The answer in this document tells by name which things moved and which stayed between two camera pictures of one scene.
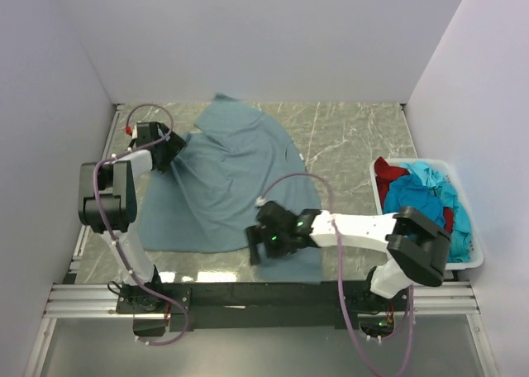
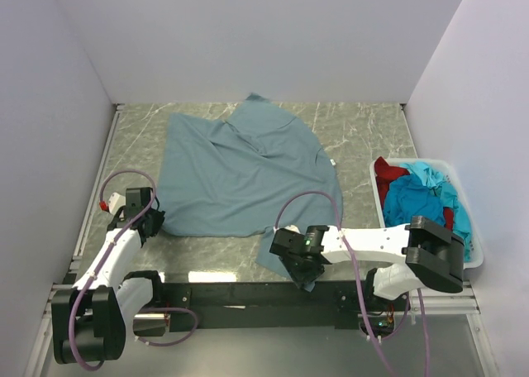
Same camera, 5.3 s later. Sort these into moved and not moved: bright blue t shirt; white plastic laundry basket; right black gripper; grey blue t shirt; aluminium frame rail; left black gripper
Moved: right black gripper; left black gripper; grey blue t shirt
Not moved: white plastic laundry basket; bright blue t shirt; aluminium frame rail
